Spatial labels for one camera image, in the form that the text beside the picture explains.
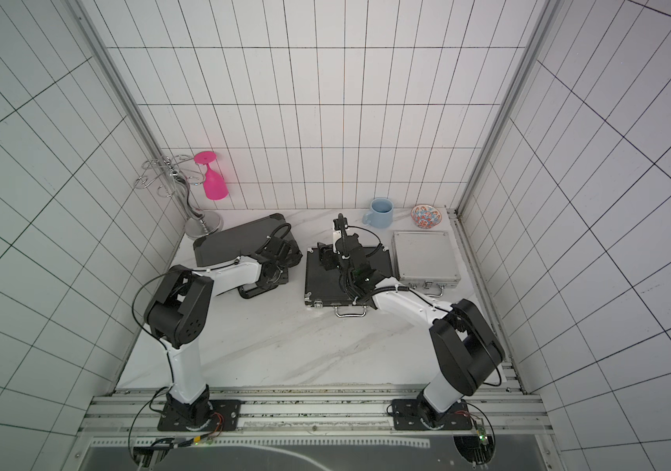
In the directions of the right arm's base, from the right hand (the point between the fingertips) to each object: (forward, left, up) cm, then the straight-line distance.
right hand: (333, 235), depth 87 cm
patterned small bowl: (+28, -36, -19) cm, 49 cm away
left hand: (-5, +20, -19) cm, 28 cm away
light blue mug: (+23, -16, -14) cm, 32 cm away
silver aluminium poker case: (+7, -33, -21) cm, 40 cm away
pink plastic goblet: (+21, +45, 0) cm, 50 cm away
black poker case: (+6, +33, -12) cm, 36 cm away
